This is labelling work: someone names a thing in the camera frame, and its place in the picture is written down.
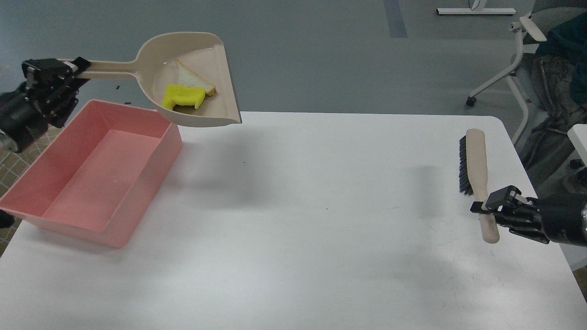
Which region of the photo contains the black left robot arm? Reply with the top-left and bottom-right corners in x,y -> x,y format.
0,57 -> 91,153

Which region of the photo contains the pink plastic bin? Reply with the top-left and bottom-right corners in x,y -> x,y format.
1,100 -> 183,248

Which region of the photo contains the beige plastic dustpan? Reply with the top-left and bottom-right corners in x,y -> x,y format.
79,32 -> 243,127

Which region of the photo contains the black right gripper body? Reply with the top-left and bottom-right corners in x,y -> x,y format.
486,186 -> 585,247

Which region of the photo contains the white office chair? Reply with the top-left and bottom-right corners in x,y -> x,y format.
466,0 -> 587,188

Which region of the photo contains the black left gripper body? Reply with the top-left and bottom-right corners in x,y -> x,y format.
0,58 -> 79,153

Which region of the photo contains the checkered beige cloth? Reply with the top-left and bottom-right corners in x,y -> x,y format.
0,127 -> 61,255

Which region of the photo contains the beige brush with black bristles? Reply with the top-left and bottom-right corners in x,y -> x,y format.
459,129 -> 500,244

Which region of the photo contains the yellow sponge piece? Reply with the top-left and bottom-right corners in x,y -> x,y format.
160,84 -> 207,110

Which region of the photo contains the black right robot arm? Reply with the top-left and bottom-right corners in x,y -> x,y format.
470,186 -> 587,247

